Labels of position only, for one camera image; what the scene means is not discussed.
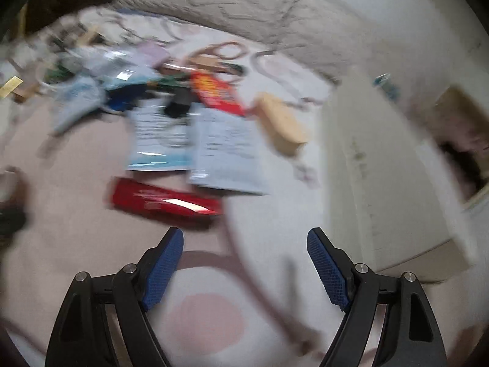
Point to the red printed packet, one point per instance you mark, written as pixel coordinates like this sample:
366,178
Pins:
216,91

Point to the red case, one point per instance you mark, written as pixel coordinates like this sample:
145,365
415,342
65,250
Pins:
164,200

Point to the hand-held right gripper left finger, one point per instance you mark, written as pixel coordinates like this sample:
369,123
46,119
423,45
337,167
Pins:
162,271

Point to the pink scissors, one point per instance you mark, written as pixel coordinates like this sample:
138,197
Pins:
217,55

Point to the printed blanket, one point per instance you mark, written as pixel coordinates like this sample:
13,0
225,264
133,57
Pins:
95,244

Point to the beige knitted pillow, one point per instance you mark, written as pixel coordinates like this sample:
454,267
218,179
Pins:
317,34
214,4

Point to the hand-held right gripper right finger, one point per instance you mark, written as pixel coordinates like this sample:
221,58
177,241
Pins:
328,271

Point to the gold metal bar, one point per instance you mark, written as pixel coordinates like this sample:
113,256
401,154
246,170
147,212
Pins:
11,86

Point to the face mask packet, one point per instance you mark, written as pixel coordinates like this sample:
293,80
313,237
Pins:
76,95
225,153
160,137

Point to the white cardboard box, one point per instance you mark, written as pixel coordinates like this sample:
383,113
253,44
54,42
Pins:
382,183

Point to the small black object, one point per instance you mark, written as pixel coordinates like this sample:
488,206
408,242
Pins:
179,103

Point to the oval wooden box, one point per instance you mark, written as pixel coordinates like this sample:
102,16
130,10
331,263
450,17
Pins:
280,126

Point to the purple card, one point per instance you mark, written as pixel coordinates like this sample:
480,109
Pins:
152,51

